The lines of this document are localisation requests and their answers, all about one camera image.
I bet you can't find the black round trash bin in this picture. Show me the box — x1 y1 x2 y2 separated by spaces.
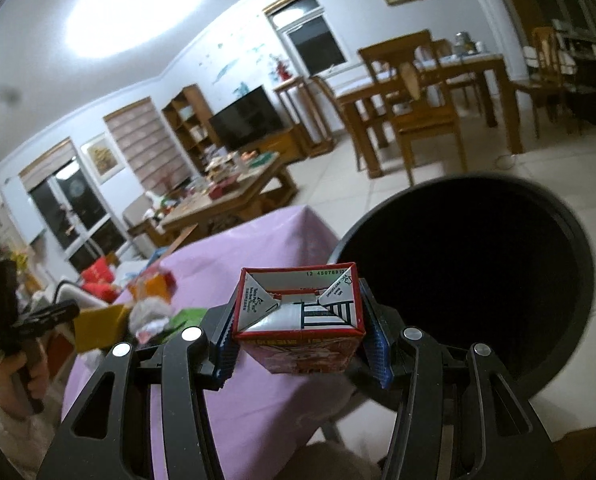
330 172 596 398

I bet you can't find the person left hand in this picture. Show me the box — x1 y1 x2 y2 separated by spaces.
0 339 50 420

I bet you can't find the yellow box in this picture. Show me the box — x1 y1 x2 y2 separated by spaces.
74 304 131 353

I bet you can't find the green wrapper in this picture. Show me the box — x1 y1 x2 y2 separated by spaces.
163 308 208 342

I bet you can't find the purple tablecloth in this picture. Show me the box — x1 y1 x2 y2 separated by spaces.
59 204 364 480

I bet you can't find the wooden coffee table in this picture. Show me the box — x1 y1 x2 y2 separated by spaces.
157 152 299 241

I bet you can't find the wooden bookshelf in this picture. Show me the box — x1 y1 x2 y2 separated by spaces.
161 84 222 172

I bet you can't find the black flat television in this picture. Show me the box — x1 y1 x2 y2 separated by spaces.
209 86 284 151

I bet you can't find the tall wooden plant stand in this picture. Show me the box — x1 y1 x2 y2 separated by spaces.
274 76 335 157

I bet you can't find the wooden dining table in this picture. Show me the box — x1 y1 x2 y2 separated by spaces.
335 53 524 179

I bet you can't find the wooden dining chair front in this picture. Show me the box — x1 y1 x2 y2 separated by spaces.
359 29 468 183

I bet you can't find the white standing air conditioner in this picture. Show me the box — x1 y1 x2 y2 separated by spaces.
478 0 528 80

